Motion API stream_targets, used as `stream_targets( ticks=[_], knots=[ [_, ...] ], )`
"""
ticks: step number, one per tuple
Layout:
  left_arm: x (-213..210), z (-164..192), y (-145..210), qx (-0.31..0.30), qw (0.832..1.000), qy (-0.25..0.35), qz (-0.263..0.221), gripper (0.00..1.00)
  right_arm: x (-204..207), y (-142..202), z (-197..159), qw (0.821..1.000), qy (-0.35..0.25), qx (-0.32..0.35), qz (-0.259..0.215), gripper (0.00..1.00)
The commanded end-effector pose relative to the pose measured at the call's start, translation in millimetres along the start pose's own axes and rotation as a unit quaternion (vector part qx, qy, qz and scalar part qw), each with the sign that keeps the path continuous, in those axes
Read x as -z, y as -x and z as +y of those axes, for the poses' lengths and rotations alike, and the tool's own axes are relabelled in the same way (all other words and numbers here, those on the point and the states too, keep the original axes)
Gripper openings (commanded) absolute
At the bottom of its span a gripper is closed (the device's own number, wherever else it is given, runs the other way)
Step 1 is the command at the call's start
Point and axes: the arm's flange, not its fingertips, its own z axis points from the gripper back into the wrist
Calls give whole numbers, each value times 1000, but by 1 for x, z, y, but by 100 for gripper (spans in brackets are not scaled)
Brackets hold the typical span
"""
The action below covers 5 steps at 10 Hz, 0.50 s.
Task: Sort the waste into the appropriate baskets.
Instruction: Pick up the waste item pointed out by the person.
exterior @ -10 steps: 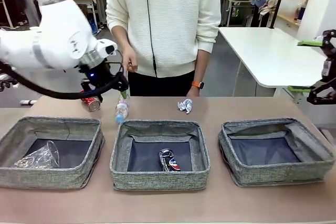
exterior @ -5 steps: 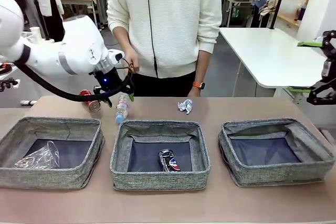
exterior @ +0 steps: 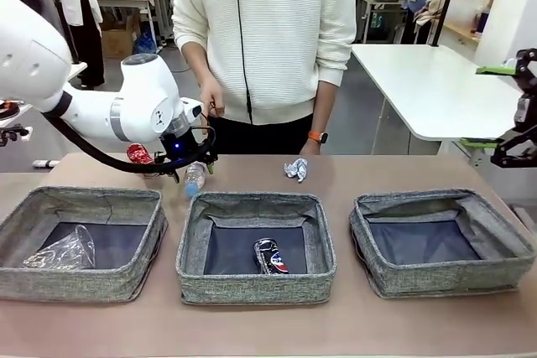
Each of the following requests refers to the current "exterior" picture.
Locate person's right forearm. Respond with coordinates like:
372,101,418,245
182,45,219,86

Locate blue plastic bag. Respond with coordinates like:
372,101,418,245
133,32,159,60

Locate brown cardboard box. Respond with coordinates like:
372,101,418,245
100,18,139,60

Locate crushed dark blue soda can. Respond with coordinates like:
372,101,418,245
251,237,290,276

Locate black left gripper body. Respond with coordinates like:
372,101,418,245
161,127,201,166

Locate large white table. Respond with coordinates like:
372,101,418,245
350,42,530,157

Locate person in white sweater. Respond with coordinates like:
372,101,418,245
171,0,357,124

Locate person's right hand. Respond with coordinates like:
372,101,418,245
199,79,227,118

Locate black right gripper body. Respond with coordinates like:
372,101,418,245
515,93,537,127

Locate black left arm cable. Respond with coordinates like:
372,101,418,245
41,110,219,177

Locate person's left forearm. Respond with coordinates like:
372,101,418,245
308,79,339,135

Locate black trousers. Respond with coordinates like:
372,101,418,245
209,112,315,156

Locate crumpled white paper ball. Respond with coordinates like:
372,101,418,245
283,158,310,184

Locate white plastic bin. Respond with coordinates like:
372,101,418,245
444,0,493,36

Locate grey fabric basket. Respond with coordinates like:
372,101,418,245
0,185,169,304
175,190,337,305
347,188,537,300

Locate black hanging cord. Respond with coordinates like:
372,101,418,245
232,0,255,114

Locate clear bottle with blue cap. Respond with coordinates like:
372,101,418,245
184,160,209,200

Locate black clamp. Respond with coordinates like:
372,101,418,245
0,122,34,148

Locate clear plastic container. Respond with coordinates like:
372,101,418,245
23,224,96,270

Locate red soda can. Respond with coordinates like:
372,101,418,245
127,143,154,165

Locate person in white coat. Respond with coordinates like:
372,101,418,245
56,0,106,89

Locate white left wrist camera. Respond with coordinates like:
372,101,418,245
180,97,207,127

